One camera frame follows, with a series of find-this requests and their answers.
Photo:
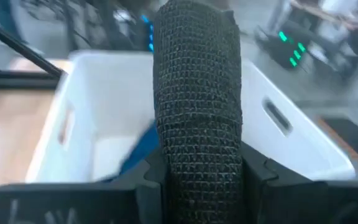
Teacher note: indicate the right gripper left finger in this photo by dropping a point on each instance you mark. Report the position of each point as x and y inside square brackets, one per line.
[73, 202]

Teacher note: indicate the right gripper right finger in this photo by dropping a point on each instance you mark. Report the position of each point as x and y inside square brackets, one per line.
[306, 202]

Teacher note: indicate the blue cloth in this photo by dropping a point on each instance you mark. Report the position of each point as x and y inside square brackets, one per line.
[143, 146]

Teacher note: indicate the white perforated plastic basket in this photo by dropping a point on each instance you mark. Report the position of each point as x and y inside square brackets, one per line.
[113, 93]

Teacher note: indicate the black device green lights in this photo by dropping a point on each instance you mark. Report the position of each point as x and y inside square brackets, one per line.
[291, 46]

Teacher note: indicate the black device blue lights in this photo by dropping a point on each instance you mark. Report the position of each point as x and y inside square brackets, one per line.
[148, 34]

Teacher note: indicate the black aluminium rig frame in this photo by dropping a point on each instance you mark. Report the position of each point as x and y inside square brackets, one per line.
[20, 49]

